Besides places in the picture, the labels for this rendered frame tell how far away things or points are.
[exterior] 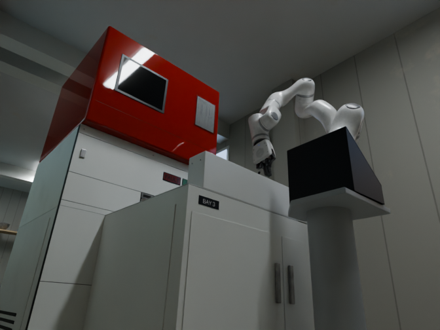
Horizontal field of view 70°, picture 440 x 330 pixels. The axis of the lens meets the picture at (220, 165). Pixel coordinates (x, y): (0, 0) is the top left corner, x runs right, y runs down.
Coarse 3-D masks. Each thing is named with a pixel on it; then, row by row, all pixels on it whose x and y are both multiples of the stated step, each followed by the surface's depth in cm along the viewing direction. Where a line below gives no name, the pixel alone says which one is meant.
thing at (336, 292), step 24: (336, 192) 101; (312, 216) 115; (336, 216) 110; (360, 216) 122; (312, 240) 112; (336, 240) 107; (312, 264) 110; (336, 264) 104; (312, 288) 108; (336, 288) 101; (360, 288) 104; (336, 312) 99; (360, 312) 99
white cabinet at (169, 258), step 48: (192, 192) 102; (144, 240) 111; (192, 240) 97; (240, 240) 111; (288, 240) 130; (96, 288) 127; (144, 288) 102; (192, 288) 92; (240, 288) 105; (288, 288) 121
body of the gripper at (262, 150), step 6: (258, 144) 148; (264, 144) 145; (270, 144) 146; (258, 150) 146; (264, 150) 144; (270, 150) 142; (258, 156) 145; (264, 156) 142; (270, 156) 143; (258, 162) 144; (264, 162) 146
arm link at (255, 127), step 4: (252, 116) 155; (256, 116) 154; (260, 116) 154; (248, 120) 157; (252, 120) 154; (256, 120) 152; (252, 124) 153; (256, 124) 151; (260, 124) 149; (252, 128) 152; (256, 128) 150; (260, 128) 149; (264, 128) 149; (252, 132) 151; (256, 132) 149; (260, 132) 148; (264, 132) 149; (252, 136) 151
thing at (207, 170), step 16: (192, 160) 116; (208, 160) 111; (224, 160) 117; (192, 176) 113; (208, 176) 109; (224, 176) 115; (240, 176) 121; (256, 176) 128; (224, 192) 112; (240, 192) 118; (256, 192) 125; (272, 192) 132; (288, 192) 140; (272, 208) 129; (288, 208) 137
